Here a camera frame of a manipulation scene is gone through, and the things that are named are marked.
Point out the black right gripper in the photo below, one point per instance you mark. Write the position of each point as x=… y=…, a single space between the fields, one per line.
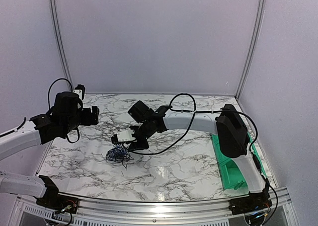
x=134 y=147

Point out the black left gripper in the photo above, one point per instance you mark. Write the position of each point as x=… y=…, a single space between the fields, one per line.
x=87 y=121

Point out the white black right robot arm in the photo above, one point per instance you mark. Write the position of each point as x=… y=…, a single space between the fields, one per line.
x=227 y=124

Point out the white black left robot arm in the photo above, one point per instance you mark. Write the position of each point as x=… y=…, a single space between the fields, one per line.
x=67 y=114

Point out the green three-compartment plastic bin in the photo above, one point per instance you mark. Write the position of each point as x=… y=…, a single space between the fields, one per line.
x=244 y=171

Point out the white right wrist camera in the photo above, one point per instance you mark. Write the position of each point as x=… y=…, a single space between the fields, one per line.
x=123 y=137

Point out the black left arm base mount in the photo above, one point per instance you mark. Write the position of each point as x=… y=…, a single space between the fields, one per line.
x=59 y=203

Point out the aluminium front rail frame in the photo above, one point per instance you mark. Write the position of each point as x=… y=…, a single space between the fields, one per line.
x=102 y=212

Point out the aluminium back-left corner post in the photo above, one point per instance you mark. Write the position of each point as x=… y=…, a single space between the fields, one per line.
x=59 y=41

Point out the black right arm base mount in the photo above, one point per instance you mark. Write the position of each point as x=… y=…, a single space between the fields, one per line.
x=250 y=203

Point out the aluminium back-right corner post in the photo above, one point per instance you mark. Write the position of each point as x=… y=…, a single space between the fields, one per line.
x=252 y=47

